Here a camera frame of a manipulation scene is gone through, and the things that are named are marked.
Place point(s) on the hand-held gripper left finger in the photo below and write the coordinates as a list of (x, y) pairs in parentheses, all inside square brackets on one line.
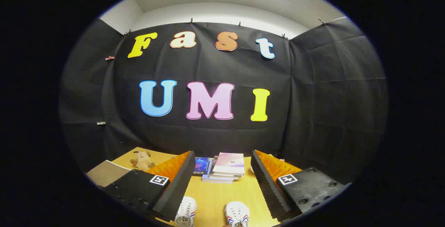
[(177, 188)]

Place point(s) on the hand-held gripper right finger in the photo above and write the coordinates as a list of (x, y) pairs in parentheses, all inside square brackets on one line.
[(266, 185)]

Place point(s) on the white striped canvas shoe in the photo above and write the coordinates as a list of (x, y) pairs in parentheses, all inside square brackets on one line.
[(237, 213), (187, 209)]

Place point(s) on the cream fabric storage box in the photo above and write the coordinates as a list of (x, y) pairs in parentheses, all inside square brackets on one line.
[(106, 175)]

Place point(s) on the dark blue book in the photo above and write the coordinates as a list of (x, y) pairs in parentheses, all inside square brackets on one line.
[(201, 165)]

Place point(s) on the pale blue book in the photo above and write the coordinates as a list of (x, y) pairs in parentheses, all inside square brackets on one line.
[(215, 180)]

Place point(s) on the white book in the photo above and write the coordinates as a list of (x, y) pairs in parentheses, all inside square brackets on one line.
[(224, 177)]

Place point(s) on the pink cover book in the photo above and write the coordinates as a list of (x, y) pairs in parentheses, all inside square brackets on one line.
[(229, 162)]

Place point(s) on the tan plush dog toy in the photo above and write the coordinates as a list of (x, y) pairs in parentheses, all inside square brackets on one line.
[(142, 162)]

